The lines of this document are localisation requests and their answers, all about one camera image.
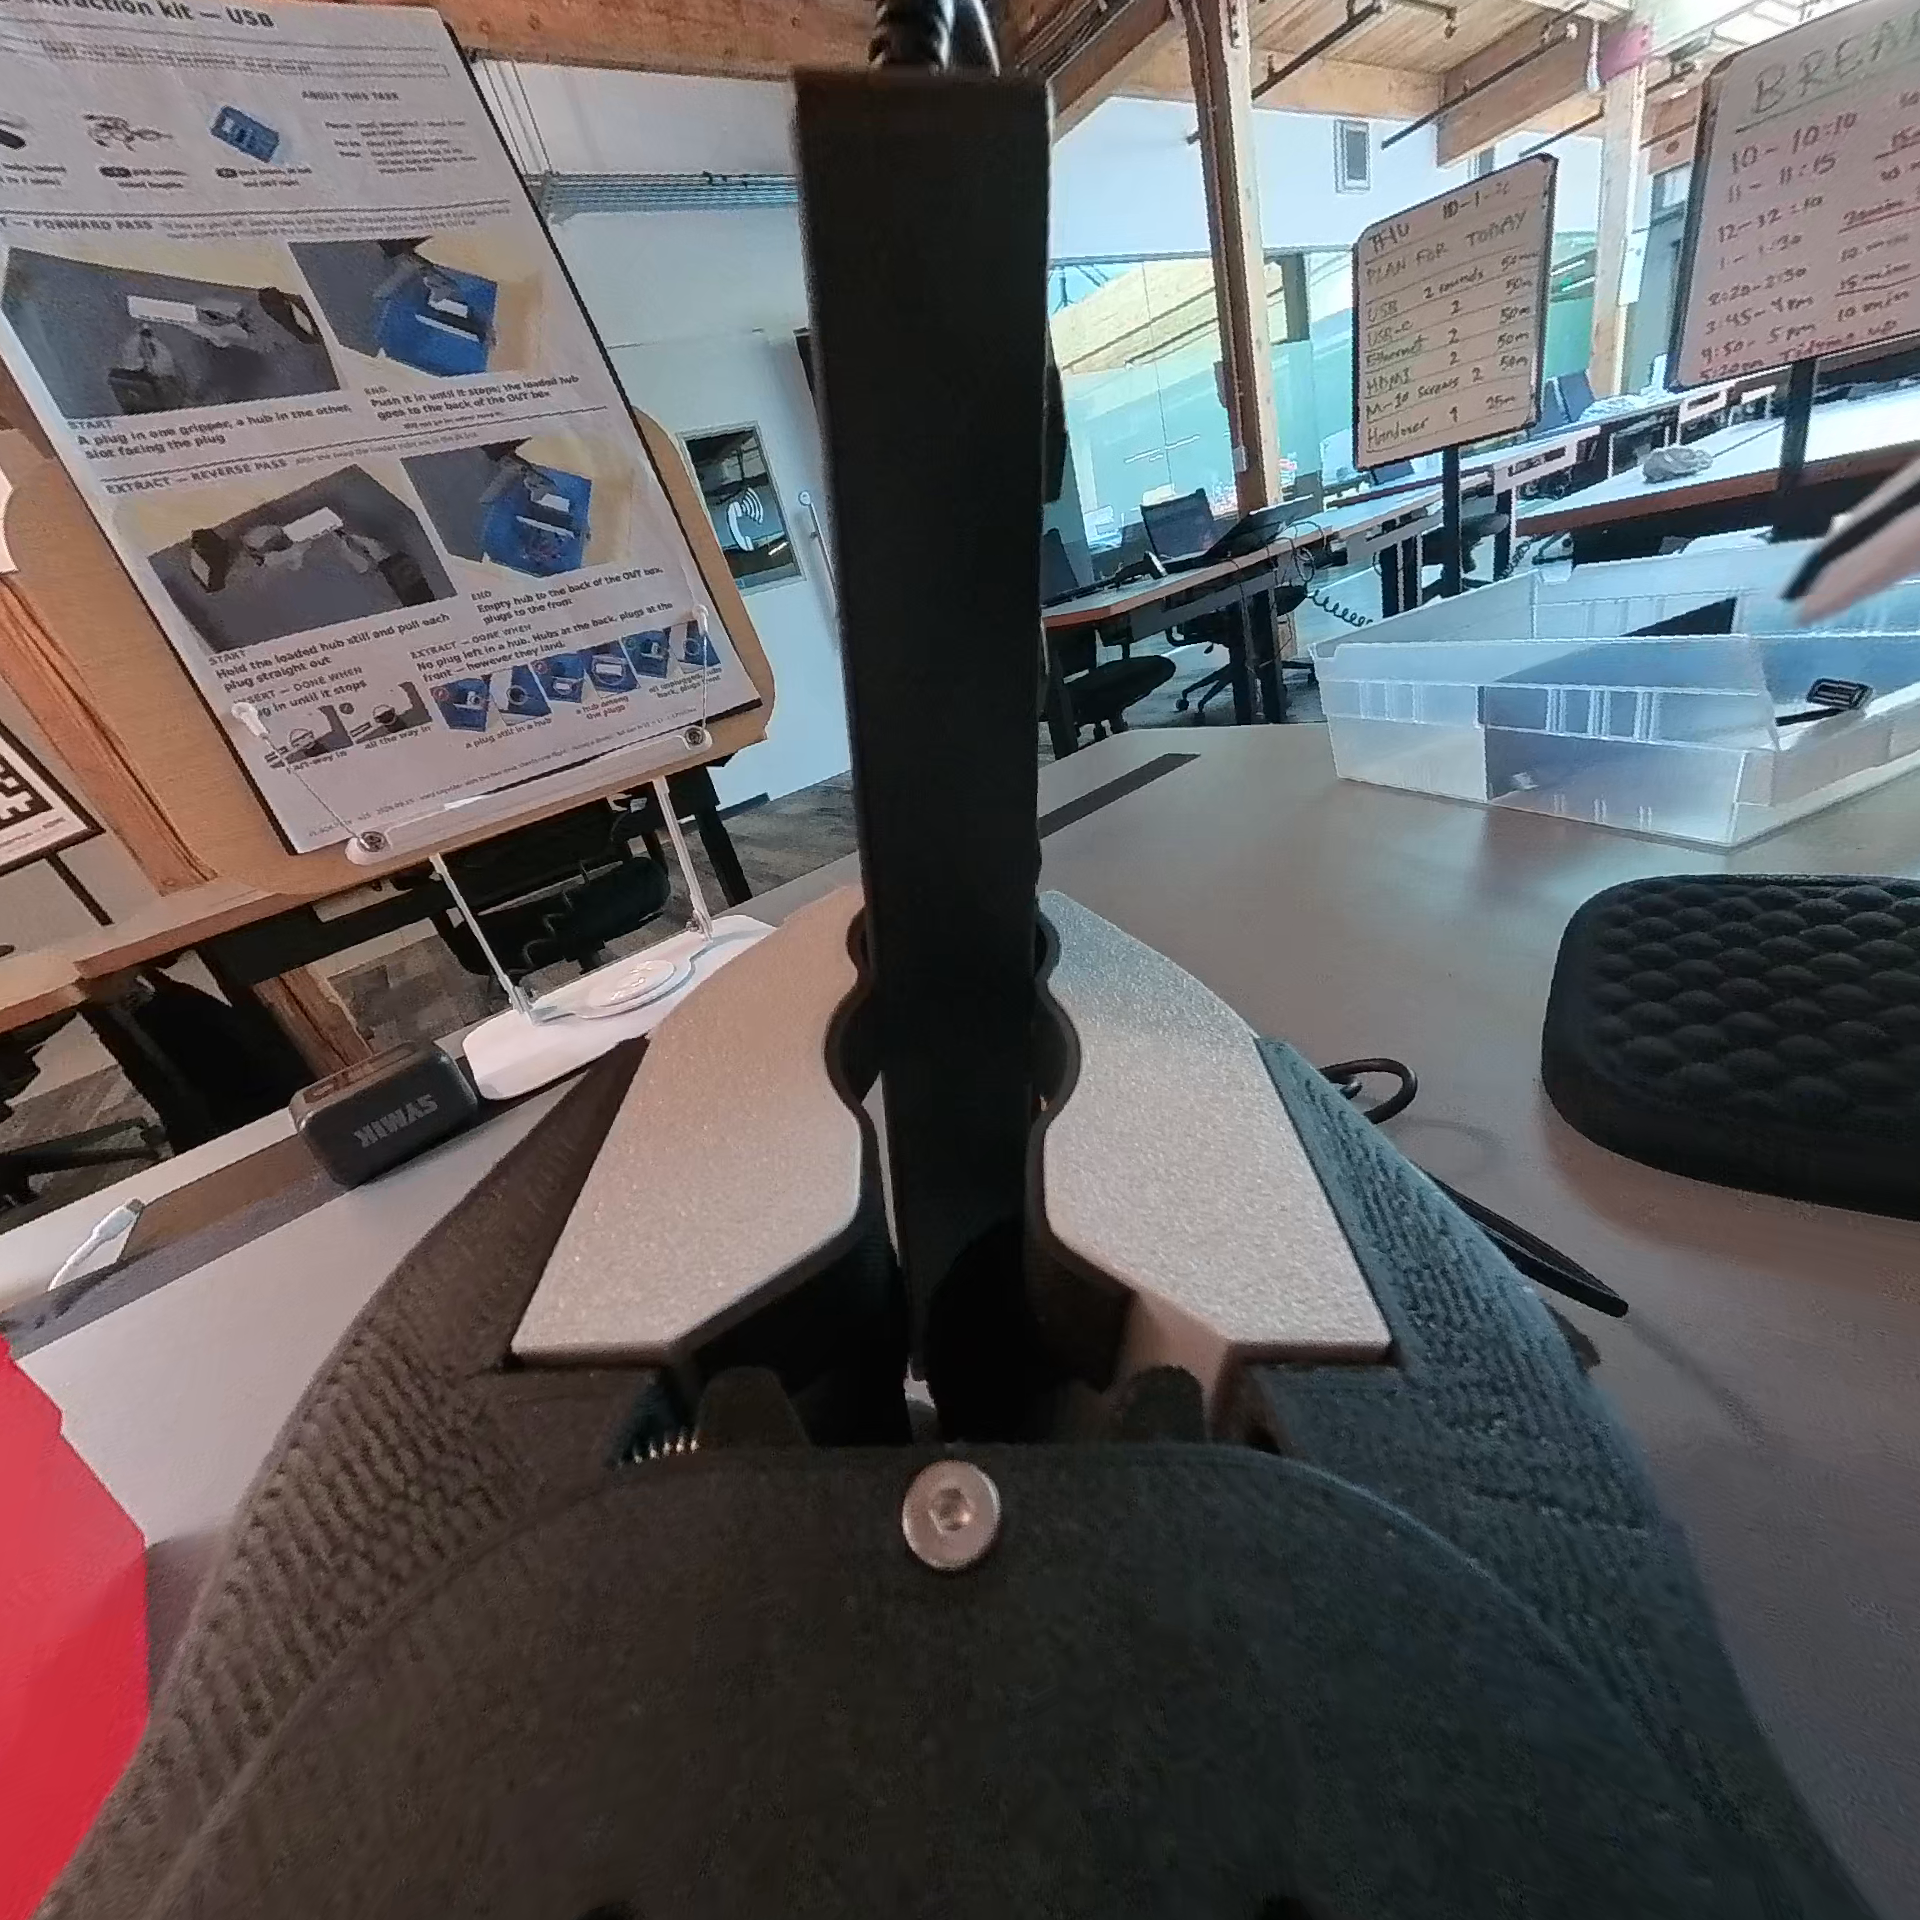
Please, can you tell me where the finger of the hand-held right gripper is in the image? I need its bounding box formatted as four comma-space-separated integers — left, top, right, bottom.
1831, 450, 1920, 565
1784, 545, 1920, 629

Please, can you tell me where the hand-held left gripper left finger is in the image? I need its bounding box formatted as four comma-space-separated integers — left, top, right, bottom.
510, 885, 903, 1368

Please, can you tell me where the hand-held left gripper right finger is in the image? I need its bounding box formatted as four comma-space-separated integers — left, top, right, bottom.
1030, 886, 1391, 1404

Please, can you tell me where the clear plastic organizer box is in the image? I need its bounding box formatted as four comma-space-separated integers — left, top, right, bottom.
1311, 536, 1920, 850

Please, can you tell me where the black usb hub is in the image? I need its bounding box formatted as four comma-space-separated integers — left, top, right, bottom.
791, 65, 1055, 1445

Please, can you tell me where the handwritten whiteboard on stand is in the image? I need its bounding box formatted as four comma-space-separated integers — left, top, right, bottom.
1669, 0, 1920, 542
1350, 153, 1560, 662

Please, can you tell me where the black charger box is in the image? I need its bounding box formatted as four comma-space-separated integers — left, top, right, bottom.
288, 1042, 482, 1191

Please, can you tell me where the black mesh cushion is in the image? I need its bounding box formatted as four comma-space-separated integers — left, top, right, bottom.
1541, 871, 1920, 1220

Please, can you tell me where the black office chair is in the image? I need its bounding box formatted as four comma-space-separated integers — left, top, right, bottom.
1041, 526, 1182, 759

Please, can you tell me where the dark phone pictogram sign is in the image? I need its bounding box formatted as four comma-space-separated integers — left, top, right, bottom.
718, 477, 799, 584

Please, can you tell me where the square marker sign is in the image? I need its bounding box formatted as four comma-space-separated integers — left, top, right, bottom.
0, 718, 104, 880

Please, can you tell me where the red plastic bin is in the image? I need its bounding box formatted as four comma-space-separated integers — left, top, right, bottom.
0, 1333, 152, 1920

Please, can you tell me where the printed instruction sheet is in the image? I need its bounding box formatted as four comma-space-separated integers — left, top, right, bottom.
0, 0, 769, 860

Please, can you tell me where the white cable plug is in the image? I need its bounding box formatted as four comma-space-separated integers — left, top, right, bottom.
45, 1196, 152, 1295

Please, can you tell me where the wooden support post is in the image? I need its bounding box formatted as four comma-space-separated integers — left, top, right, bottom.
0, 359, 367, 1081
1184, 0, 1286, 518

